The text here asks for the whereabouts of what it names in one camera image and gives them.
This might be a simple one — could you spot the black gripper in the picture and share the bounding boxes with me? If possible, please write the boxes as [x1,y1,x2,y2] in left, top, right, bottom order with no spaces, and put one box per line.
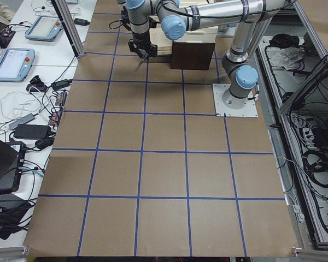
[128,39,157,58]

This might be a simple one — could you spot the grey orange scissors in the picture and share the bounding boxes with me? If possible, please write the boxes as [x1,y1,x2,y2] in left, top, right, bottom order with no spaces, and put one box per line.
[135,54,149,72]

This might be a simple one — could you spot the light wooden pulled-out drawer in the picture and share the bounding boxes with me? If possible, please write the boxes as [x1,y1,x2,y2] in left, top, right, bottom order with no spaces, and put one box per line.
[149,15,172,55]

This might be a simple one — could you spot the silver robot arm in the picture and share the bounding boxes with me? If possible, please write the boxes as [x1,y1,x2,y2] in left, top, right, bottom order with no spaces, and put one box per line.
[117,0,131,31]
[118,0,285,105]

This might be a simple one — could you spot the dark wooden drawer cabinet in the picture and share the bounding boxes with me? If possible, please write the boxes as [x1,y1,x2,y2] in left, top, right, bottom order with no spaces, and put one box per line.
[170,42,215,70]

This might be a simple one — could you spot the white plastic tray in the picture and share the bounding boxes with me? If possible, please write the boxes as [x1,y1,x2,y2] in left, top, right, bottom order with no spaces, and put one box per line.
[177,26,218,43]

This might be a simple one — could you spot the black power adapter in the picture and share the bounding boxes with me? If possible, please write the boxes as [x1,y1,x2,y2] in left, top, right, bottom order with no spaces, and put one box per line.
[73,18,90,26]

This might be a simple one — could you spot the far teach pendant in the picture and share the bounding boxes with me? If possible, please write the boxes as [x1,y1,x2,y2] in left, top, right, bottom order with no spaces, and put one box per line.
[25,16,62,41]

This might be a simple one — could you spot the teach pendant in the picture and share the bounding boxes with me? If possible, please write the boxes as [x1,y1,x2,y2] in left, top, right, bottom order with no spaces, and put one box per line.
[0,48,35,82]
[25,16,62,41]

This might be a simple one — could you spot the near teach pendant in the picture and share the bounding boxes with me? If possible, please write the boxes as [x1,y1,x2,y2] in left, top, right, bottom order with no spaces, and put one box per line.
[0,48,35,82]

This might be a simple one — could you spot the grey usb hub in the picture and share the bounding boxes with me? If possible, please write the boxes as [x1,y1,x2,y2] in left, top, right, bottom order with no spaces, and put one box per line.
[9,114,35,130]

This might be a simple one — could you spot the white crumpled cloth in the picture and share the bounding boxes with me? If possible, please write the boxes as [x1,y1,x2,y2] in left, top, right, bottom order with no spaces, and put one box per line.
[270,47,305,70]

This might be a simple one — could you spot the large black power brick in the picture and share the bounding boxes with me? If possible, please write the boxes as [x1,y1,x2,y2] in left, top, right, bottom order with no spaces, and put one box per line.
[13,124,51,140]

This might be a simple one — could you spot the black laptop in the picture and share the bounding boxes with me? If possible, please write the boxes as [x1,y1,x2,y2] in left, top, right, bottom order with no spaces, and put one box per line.
[0,140,25,194]

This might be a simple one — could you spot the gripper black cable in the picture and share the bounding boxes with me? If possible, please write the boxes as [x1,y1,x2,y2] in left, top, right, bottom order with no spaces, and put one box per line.
[108,18,126,31]

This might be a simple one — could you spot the aluminium frame post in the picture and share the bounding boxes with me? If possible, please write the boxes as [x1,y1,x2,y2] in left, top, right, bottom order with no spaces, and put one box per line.
[51,0,85,59]

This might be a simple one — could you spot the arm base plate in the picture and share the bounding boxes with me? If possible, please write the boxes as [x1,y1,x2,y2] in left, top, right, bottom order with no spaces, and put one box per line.
[212,84,258,118]

